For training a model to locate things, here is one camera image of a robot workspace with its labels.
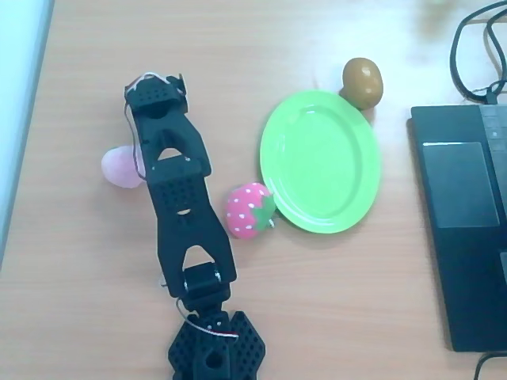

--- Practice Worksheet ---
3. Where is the pink dotted plush strawberry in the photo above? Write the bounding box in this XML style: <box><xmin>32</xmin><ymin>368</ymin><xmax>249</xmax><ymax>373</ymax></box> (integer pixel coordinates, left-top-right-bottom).
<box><xmin>224</xmin><ymin>181</ymin><xmax>277</xmax><ymax>241</ymax></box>

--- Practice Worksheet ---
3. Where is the green oval plate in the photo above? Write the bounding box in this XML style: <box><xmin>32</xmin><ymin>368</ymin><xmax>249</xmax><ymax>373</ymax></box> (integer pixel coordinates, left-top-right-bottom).
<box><xmin>259</xmin><ymin>89</ymin><xmax>383</xmax><ymax>235</ymax></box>

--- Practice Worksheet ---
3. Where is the pale pink plush ball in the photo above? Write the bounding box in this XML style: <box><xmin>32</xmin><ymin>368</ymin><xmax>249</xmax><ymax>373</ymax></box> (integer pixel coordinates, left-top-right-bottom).
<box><xmin>100</xmin><ymin>145</ymin><xmax>144</xmax><ymax>191</ymax></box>

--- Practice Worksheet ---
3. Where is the brown toy kiwi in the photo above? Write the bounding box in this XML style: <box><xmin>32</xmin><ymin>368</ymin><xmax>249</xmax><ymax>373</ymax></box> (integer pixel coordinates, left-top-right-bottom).
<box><xmin>339</xmin><ymin>56</ymin><xmax>385</xmax><ymax>111</ymax></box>

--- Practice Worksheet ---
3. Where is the black laptop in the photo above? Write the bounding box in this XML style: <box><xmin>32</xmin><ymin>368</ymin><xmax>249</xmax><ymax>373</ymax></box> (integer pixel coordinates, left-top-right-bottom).
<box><xmin>407</xmin><ymin>103</ymin><xmax>507</xmax><ymax>354</ymax></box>

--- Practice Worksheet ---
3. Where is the white red gripper servo cable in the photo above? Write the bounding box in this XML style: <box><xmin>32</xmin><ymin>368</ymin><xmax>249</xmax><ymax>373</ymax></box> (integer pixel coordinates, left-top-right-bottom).
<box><xmin>128</xmin><ymin>71</ymin><xmax>179</xmax><ymax>90</ymax></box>

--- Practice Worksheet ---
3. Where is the white red elbow servo cable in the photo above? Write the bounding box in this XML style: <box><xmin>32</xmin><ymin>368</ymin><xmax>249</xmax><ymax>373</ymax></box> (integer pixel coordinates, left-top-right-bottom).
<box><xmin>124</xmin><ymin>101</ymin><xmax>149</xmax><ymax>184</ymax></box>

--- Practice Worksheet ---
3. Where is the white red base servo cable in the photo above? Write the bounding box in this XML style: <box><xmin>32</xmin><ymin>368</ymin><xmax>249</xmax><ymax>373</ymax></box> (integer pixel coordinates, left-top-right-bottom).
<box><xmin>174</xmin><ymin>297</ymin><xmax>240</xmax><ymax>340</ymax></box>

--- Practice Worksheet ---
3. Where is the thick black cable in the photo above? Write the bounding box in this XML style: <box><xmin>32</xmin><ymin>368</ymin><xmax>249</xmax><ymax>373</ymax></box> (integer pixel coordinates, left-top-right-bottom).
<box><xmin>450</xmin><ymin>0</ymin><xmax>507</xmax><ymax>105</ymax></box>

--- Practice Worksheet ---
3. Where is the thin black cable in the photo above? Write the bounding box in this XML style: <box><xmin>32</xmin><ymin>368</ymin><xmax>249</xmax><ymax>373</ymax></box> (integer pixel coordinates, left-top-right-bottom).
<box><xmin>483</xmin><ymin>5</ymin><xmax>507</xmax><ymax>86</ymax></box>

